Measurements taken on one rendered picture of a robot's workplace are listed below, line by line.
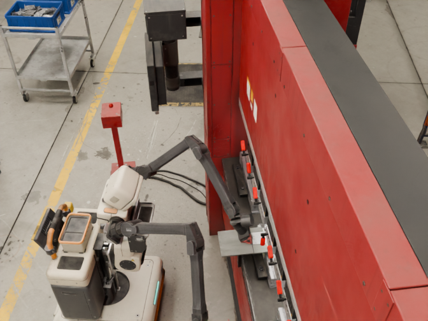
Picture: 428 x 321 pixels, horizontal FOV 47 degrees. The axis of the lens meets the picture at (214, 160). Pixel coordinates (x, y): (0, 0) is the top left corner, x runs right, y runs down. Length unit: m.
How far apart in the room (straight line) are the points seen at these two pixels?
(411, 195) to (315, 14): 1.05
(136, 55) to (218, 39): 3.59
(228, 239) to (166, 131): 2.49
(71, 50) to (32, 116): 0.95
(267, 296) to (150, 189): 2.07
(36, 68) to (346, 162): 4.78
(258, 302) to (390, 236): 1.59
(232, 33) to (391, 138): 1.61
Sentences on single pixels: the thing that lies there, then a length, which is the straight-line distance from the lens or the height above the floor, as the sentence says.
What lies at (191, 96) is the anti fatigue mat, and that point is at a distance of 5.59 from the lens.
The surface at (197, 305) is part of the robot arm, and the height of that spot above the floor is 1.10.
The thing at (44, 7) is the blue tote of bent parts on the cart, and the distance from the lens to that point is 5.65.
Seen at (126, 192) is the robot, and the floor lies 1.35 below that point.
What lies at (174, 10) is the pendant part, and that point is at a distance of 3.01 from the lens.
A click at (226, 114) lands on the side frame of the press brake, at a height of 1.26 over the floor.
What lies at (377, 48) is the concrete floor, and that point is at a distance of 6.83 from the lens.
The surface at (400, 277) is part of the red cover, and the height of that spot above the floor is 2.30.
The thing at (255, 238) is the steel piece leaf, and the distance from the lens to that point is 2.86.
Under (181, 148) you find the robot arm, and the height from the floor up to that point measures 1.44.
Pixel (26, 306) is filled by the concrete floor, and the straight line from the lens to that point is 4.03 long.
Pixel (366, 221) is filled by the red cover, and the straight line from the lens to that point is 1.29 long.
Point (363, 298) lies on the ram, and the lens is 1.39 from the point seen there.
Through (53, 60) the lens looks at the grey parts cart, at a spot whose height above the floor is 0.33.
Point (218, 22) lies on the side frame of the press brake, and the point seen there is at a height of 1.93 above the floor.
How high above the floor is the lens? 3.24
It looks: 43 degrees down
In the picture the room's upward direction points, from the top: straight up
